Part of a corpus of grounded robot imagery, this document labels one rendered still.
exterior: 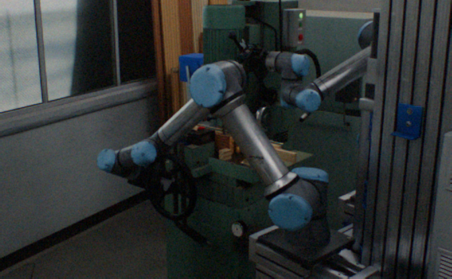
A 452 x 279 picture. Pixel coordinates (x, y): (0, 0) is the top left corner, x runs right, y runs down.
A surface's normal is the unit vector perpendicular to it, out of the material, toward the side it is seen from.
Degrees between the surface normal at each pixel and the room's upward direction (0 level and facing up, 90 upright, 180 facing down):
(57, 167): 90
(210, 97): 84
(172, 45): 87
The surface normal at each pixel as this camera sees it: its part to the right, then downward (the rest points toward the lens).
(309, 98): 0.26, 0.26
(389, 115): -0.74, 0.19
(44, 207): 0.83, 0.15
